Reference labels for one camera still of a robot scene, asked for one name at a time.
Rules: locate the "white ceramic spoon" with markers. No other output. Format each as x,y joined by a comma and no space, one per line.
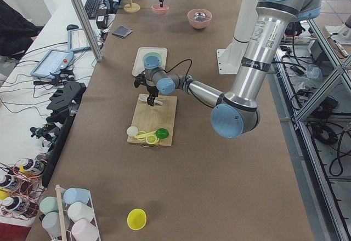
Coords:
145,99

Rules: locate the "small pink bowl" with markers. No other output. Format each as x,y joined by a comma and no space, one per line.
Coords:
160,10

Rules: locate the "green bowl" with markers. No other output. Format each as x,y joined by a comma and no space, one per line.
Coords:
155,54

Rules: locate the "large pink bowl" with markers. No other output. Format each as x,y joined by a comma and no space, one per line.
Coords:
198,25

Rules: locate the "wooden cutting board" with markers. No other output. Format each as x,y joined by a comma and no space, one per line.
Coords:
149,118

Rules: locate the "lemon slice lower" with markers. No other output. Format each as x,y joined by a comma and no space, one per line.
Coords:
140,134

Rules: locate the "cream rabbit tray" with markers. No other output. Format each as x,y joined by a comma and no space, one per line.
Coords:
139,64

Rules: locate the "white steamed bun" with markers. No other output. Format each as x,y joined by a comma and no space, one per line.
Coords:
132,131

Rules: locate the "grey folded cloth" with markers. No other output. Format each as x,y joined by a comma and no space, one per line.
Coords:
122,32

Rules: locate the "black keyboard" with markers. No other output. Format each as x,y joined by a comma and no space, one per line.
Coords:
91,7

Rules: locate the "blue teach pendant far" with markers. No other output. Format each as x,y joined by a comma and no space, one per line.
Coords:
77,40

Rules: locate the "blue teach pendant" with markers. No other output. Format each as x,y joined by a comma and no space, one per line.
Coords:
77,40
52,63

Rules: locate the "blue teach pendant near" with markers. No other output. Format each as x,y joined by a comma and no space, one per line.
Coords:
52,63

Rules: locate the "yellow plastic cup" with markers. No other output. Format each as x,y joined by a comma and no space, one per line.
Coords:
136,219

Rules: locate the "white cup rack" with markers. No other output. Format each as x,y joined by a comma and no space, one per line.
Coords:
70,215

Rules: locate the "aluminium frame post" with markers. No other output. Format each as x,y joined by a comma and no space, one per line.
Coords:
84,21

